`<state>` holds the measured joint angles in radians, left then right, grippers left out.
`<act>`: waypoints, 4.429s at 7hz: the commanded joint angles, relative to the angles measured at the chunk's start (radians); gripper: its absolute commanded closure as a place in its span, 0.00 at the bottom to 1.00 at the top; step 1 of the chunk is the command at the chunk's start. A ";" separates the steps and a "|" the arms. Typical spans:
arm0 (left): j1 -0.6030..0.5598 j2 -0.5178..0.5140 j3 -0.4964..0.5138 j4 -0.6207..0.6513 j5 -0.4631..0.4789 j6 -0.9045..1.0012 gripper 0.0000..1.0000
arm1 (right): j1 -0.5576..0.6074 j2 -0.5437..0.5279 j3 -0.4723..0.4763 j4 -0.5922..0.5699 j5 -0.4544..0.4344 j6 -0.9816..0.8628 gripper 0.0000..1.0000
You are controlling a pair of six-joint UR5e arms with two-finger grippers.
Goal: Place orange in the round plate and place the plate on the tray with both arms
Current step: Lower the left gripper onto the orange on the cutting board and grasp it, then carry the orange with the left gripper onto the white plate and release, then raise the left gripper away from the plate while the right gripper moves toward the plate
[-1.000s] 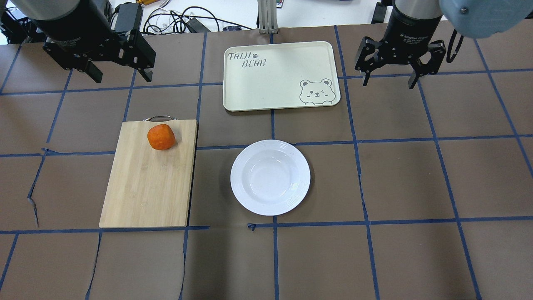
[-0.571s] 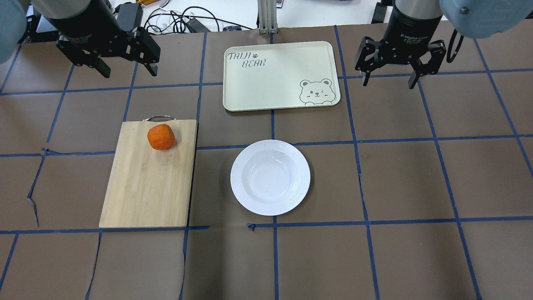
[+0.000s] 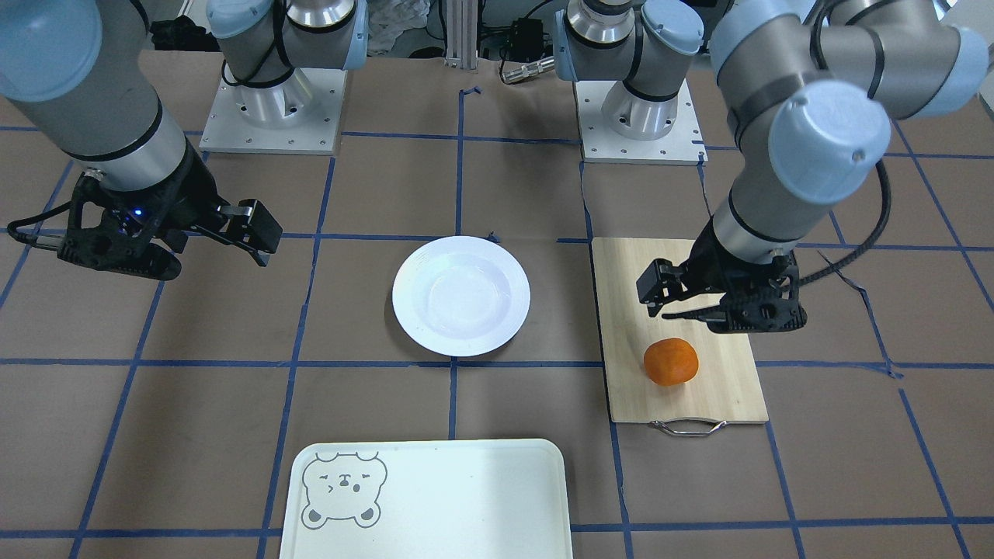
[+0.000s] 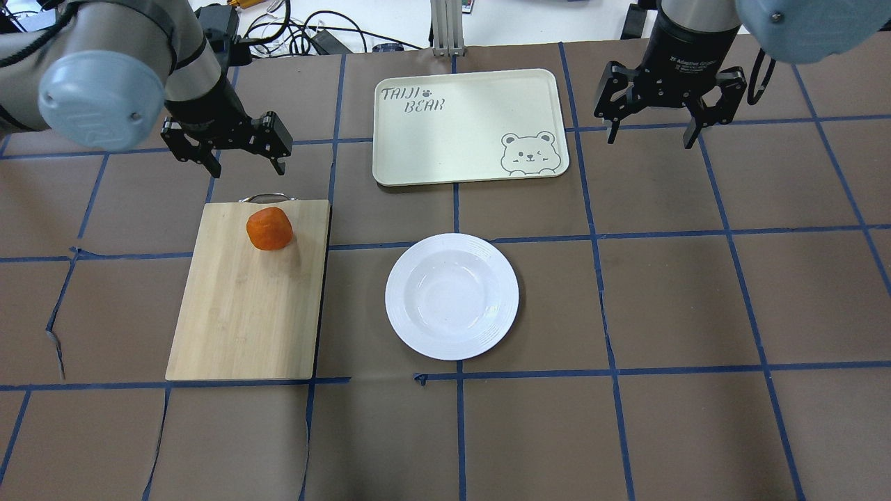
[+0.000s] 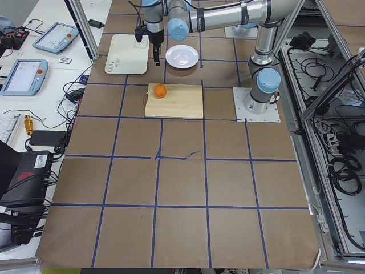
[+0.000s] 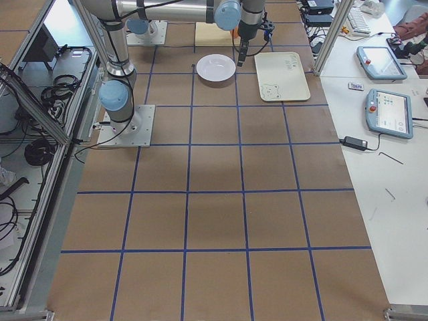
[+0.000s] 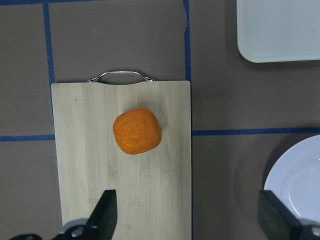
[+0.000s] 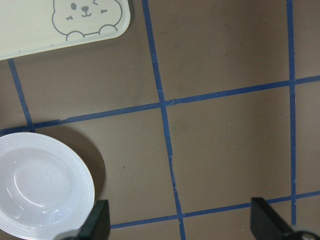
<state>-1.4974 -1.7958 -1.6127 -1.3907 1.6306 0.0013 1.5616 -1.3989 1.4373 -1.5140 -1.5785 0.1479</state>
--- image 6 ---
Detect bamboo cutting board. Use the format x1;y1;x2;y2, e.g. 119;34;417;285
195;22;232;47

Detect small blue white card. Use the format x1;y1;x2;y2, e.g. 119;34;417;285
348;82;364;91

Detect far teach pendant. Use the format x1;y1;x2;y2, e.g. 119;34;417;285
356;46;407;80

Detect black allen key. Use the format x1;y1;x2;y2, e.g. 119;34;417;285
378;152;404;165

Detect cream bear tray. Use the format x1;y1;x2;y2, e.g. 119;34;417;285
255;51;310;102

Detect tangled black cables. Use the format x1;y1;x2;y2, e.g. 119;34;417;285
0;46;93;275

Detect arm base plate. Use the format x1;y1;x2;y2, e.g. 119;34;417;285
126;19;167;46
97;104;155;149

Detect near teach pendant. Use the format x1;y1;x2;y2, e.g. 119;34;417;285
365;89;413;139

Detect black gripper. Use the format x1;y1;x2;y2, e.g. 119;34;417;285
237;8;264;67

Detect aluminium frame post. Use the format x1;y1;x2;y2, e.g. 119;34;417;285
313;0;354;76

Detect white keyboard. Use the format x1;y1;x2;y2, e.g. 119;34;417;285
346;7;371;36

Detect white round plate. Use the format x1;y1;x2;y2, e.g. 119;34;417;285
196;54;236;82

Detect teach pendant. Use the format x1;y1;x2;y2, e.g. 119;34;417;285
356;46;407;80
365;89;413;139

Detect black power adapter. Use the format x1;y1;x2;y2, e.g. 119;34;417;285
339;136;368;151

